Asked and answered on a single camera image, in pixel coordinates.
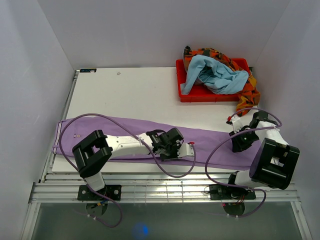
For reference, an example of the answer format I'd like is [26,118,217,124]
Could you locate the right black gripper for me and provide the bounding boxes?
[229,127,260,153]

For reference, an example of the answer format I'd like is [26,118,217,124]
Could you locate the purple trousers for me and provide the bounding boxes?
[51,116,261,171]

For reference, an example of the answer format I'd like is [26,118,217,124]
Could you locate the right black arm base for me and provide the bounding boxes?
[204,184,256,201]

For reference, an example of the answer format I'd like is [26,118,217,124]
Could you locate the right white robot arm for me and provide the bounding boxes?
[225,110,300,199]

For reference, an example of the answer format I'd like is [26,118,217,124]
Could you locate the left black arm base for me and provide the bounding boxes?
[77,184,122,201]

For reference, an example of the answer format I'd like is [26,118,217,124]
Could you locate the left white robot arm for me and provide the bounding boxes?
[72,127,194,200]

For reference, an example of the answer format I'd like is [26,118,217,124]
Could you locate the orange camouflage trousers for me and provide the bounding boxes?
[183,45,261,111]

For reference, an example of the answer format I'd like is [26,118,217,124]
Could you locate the light blue trousers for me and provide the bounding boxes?
[180,55,249,95]

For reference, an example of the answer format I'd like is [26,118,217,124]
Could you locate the red plastic bin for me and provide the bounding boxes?
[176,59,239,103]

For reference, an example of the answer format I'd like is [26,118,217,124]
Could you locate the black label sticker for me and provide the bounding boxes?
[79,68,97,73]

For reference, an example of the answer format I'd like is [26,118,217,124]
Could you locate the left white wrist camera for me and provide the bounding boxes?
[177,143,195,158]

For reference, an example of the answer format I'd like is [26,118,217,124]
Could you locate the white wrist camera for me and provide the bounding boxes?
[177,143,195,158]
[226,115,244,134]

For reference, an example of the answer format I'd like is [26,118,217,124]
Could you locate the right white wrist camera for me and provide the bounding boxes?
[226,115,244,134]

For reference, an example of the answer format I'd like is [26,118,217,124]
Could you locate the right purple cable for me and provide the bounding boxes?
[201,108,283,219]

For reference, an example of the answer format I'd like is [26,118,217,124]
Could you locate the purple cable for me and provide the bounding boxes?
[58,113,197,228]
[201,108,283,219]

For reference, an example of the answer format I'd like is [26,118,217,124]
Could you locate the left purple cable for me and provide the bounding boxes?
[58,113,197,228]

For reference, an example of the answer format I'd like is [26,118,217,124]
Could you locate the aluminium rail frame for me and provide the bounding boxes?
[21,67,314,240]

